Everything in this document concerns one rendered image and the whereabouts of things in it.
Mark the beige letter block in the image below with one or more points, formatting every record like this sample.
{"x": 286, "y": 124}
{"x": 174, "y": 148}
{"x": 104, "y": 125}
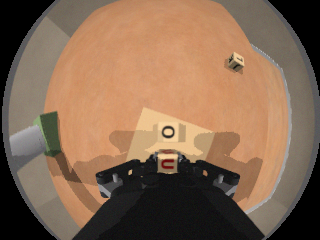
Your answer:
{"x": 168, "y": 131}
{"x": 235, "y": 61}
{"x": 167, "y": 160}

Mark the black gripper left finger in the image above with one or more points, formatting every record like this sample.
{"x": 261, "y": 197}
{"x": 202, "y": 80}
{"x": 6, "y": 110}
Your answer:
{"x": 114, "y": 177}

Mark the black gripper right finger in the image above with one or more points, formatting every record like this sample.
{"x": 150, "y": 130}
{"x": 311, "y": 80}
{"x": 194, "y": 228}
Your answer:
{"x": 222, "y": 178}

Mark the tan flat mat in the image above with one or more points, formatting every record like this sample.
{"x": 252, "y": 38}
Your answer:
{"x": 194, "y": 141}

